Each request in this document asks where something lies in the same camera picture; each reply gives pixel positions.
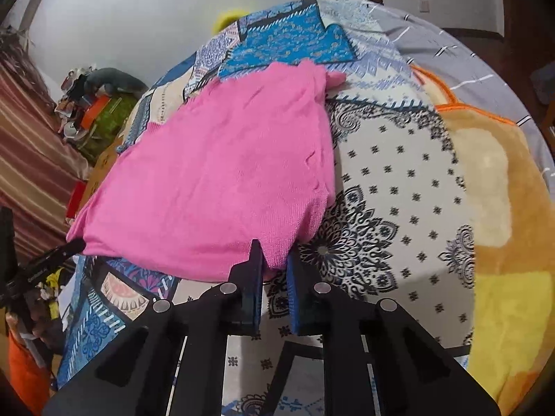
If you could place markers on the yellow patterned mat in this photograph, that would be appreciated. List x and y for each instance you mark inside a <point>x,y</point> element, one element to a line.
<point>104,160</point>

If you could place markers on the striped red gold curtain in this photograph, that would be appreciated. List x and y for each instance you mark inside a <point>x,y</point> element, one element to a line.
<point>30,160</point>

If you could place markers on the dark wooden bed post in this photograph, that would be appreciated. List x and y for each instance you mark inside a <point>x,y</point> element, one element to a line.
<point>373,0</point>

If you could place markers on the orange box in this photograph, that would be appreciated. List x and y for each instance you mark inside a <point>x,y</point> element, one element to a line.
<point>95,110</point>

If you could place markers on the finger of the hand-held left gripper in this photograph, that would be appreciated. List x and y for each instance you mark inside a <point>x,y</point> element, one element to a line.
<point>69,247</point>

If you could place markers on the green patterned storage bag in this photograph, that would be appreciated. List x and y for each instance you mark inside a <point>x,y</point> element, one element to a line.
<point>115,123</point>

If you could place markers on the yellow foam tube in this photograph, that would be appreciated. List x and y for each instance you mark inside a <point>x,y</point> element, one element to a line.
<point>225,19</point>

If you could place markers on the pink knit cardigan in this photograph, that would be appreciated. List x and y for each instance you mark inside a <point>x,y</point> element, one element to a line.
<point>217,160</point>

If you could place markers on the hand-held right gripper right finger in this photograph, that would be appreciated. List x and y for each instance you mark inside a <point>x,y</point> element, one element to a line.
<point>295,299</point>

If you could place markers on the orange plastic bag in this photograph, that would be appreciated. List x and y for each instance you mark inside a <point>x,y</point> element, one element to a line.
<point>28,372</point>

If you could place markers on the patchwork patterned bedsheet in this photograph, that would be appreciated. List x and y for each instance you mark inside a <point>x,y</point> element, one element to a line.
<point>390,182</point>

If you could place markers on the yellow fleece blanket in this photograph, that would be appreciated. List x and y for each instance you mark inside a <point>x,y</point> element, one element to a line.
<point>498,225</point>

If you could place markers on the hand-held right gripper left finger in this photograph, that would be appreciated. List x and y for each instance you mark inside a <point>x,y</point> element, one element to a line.
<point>256,294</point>

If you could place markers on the white wall outlet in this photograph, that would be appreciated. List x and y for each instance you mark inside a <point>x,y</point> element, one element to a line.
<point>425,5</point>

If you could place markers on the grey checked bedsheet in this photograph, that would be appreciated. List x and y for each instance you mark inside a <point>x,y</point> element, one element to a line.
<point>433,30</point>

